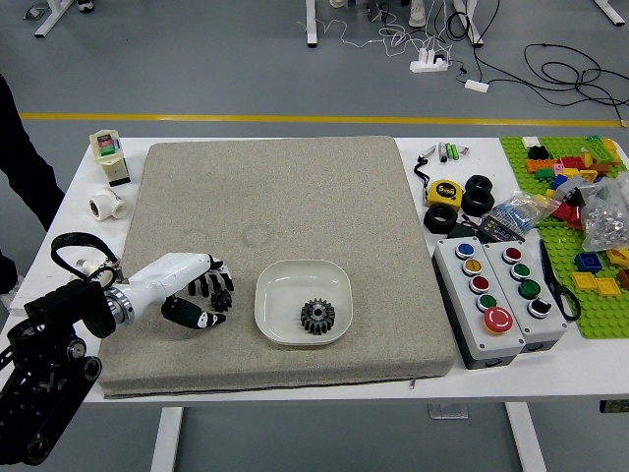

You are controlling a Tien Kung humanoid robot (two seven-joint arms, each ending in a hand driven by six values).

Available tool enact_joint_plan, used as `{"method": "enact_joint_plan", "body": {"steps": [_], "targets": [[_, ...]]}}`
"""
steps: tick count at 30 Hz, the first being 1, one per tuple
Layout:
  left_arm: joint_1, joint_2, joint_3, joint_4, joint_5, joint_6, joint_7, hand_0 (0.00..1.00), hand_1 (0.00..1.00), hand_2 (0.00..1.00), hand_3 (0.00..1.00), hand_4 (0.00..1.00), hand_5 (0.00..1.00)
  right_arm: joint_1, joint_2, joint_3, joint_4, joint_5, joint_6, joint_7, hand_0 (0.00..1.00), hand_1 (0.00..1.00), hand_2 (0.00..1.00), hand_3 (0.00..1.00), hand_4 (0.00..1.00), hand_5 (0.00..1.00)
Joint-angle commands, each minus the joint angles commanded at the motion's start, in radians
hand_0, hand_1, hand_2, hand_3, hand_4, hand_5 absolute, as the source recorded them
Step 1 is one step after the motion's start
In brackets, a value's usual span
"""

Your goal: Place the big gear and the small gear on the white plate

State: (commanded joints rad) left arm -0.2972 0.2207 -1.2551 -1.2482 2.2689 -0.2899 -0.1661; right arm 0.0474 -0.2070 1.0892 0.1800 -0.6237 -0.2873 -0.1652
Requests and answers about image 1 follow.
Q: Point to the black toy brick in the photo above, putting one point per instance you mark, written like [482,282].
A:
[537,153]

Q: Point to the white pipe piece with writing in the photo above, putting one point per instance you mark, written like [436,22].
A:
[87,266]

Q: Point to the plastic bag of metal nuts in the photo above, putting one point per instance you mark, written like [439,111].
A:
[604,221]

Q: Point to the white shoe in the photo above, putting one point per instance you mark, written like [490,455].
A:
[417,14]

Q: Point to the green brick baseplate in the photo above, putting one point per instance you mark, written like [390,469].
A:
[557,246]

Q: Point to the black white battery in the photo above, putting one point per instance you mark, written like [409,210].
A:
[442,151]

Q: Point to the black display module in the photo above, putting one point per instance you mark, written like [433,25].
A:
[498,230]

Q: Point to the yellow tape measure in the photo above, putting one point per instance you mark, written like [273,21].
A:
[442,193]

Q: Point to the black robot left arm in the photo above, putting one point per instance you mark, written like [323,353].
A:
[59,305]

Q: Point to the yellow flat toy brick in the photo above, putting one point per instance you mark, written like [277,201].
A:
[584,280]
[607,286]

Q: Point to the orange toy brick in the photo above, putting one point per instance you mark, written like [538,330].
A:
[540,166]

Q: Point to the white square dish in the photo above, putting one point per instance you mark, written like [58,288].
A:
[290,290]

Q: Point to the white table leg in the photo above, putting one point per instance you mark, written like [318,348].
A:
[166,442]
[528,442]

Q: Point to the four-button control box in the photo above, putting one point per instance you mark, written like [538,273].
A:
[550,322]

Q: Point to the blue toy brick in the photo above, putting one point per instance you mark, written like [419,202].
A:
[588,262]

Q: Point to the plastic bag of blue parts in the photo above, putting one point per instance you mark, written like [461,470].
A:
[516,214]

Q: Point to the control box with emergency stop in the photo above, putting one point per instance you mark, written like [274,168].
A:
[474,334]

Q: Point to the large black nut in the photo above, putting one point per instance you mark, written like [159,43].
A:
[484,181]
[469,202]
[432,221]

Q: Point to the person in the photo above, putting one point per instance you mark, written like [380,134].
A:
[24,172]

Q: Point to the grey under-table bracket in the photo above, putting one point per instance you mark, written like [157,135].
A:
[447,411]

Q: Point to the grey toy brick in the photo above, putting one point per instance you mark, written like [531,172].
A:
[572,187]

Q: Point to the small black flat module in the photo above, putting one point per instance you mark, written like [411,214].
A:
[464,230]

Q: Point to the green battery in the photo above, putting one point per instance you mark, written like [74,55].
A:
[456,151]
[450,151]

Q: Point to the small white adapter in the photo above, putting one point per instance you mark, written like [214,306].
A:
[476,85]

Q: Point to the grey-brown cushion mat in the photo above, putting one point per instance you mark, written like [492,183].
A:
[295,196]

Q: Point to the long green toy brick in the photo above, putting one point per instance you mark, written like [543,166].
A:
[598,147]

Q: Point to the red toy brick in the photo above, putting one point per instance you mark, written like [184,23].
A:
[575,162]

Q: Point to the white power strip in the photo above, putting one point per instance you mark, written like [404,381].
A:
[427,63]

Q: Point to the big black gear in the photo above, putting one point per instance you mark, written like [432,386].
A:
[309,323]

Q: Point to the black scissors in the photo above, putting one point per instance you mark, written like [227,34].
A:
[548,268]

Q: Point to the beige switch box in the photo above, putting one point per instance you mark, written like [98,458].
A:
[110,162]

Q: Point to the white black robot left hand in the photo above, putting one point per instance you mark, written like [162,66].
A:
[167,275]

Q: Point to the white background desk leg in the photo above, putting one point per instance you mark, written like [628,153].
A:
[49,19]
[313,24]
[469,22]

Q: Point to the white toy brick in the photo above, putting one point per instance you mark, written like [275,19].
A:
[531,142]

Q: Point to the small black gear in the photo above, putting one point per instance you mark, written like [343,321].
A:
[221,302]

